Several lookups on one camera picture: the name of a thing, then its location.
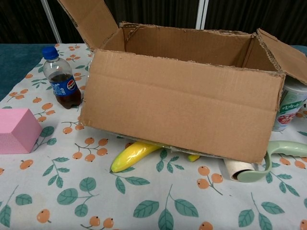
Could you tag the brown cardboard box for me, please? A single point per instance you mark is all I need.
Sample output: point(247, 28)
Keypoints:
point(180, 107)

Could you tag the yellow toy banana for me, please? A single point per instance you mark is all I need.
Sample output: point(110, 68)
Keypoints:
point(134, 155)

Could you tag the floral leaf print tablecloth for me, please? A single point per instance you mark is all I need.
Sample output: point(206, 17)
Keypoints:
point(144, 203)

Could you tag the cola bottle with blue cap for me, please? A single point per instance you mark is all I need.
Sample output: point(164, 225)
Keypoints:
point(62, 83)

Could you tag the black pleated curtain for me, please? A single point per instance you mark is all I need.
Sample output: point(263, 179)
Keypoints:
point(156, 12)

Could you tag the white green labelled can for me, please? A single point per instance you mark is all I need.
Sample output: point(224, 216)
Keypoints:
point(287, 112)

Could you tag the pink foam block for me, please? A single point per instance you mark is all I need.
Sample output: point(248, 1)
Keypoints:
point(16, 129)

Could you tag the teal table cover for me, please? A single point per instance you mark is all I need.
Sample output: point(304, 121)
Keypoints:
point(14, 62)

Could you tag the white frame post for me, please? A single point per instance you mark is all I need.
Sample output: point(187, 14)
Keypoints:
point(201, 14)

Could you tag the thin grey frame rail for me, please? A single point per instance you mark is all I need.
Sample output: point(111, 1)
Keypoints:
point(50, 22)

